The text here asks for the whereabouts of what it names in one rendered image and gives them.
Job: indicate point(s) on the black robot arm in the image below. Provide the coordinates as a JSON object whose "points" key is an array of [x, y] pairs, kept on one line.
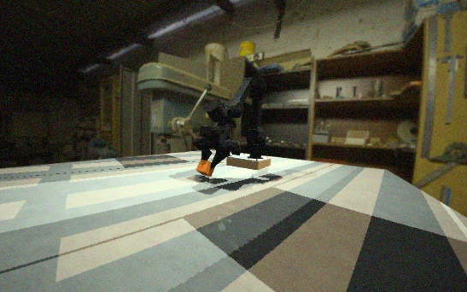
{"points": [[223, 114]]}

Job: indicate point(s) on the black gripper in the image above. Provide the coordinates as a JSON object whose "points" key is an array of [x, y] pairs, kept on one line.
{"points": [[223, 148]]}

